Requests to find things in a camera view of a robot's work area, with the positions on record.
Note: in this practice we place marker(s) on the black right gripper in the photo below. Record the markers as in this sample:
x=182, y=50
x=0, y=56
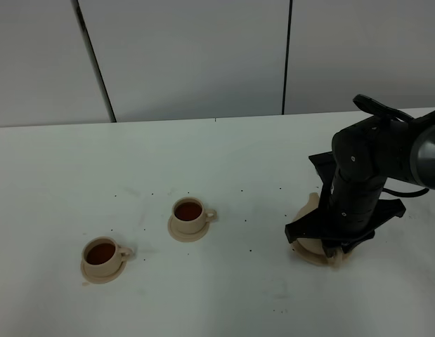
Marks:
x=349, y=230

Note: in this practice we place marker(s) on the tan teapot saucer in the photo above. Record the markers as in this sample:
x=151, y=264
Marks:
x=320, y=259

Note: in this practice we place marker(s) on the brown teapot with lid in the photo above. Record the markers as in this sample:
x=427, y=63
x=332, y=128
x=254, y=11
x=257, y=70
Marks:
x=314, y=245

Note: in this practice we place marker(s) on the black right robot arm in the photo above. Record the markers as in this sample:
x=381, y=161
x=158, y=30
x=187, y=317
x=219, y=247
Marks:
x=363, y=156

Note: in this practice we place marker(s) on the brown teacup near centre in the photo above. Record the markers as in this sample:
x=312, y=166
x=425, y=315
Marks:
x=190, y=217

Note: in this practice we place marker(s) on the brown teacup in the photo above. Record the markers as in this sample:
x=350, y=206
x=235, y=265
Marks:
x=103, y=257
x=190, y=217

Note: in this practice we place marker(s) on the tan saucer near centre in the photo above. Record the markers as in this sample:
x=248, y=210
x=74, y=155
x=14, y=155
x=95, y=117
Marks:
x=181, y=237

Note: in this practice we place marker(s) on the brown teacup front left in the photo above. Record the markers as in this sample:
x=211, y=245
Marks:
x=103, y=257

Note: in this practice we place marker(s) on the tan saucer front left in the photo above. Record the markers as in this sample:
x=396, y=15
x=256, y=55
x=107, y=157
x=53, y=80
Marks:
x=101, y=280

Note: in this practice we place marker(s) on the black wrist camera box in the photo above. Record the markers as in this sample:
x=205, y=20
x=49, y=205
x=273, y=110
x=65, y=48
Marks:
x=325, y=166

